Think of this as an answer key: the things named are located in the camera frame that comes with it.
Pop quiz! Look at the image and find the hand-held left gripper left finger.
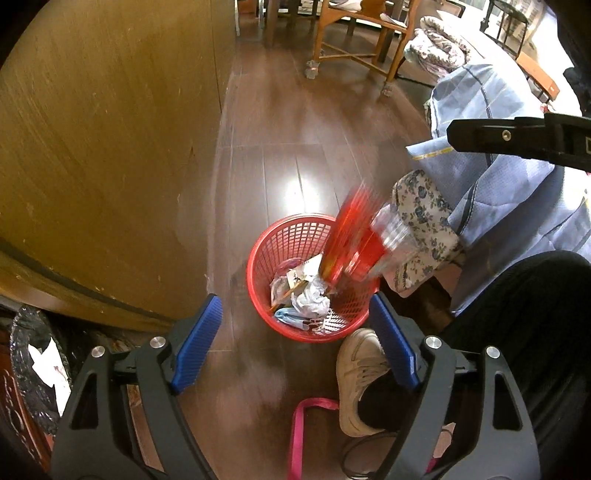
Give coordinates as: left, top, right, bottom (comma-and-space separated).
48, 293, 224, 480

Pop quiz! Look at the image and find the blue flowered white cloth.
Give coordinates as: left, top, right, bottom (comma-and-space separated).
381, 169, 465, 299

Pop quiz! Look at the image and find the red plastic basket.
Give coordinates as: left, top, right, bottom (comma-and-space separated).
246, 213, 380, 343

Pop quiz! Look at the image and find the floral quilt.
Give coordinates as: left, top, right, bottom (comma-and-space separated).
404, 15, 476, 77

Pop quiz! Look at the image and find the black metal rack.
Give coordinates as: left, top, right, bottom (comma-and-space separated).
480, 0, 562, 100

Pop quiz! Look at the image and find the person's leg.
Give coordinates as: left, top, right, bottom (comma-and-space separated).
360, 251, 591, 480

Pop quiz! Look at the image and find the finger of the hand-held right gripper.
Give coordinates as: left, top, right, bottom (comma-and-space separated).
446, 116, 548, 160

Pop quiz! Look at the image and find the carved red wooden furniture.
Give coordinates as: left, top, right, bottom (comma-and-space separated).
0, 342, 52, 472

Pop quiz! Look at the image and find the printed snack wrapper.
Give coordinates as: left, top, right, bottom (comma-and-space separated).
285, 253, 325, 292

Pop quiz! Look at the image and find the brown wooden cabinet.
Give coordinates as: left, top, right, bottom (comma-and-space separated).
0, 0, 239, 334

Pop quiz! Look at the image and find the wooden chair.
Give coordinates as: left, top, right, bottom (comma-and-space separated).
302, 0, 422, 98

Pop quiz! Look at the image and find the wooden table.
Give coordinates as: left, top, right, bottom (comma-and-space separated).
259, 0, 325, 29

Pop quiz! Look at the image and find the light blue bed sheet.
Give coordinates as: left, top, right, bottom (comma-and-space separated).
405, 62, 591, 320

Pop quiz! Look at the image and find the white shoe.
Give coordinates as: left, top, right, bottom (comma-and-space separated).
335, 328, 400, 437

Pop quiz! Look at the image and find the white paper scrap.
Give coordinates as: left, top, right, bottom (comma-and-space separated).
28, 339, 71, 394

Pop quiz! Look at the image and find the orange wooden board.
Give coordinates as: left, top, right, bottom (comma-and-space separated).
516, 52, 561, 100

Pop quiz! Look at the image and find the pink strap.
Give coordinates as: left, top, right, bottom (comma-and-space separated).
287, 397, 341, 480

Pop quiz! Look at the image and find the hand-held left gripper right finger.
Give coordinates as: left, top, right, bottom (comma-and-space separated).
369, 292, 541, 480

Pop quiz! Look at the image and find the glass tray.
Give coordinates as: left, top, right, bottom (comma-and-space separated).
9, 306, 75, 433

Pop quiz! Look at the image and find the crumpled white paper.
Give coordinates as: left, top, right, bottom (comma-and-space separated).
291, 281, 331, 317

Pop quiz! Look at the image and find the clear plastic container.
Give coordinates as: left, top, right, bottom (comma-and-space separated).
323, 182, 419, 285

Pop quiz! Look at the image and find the blue face mask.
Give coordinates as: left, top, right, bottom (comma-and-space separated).
274, 306, 315, 329

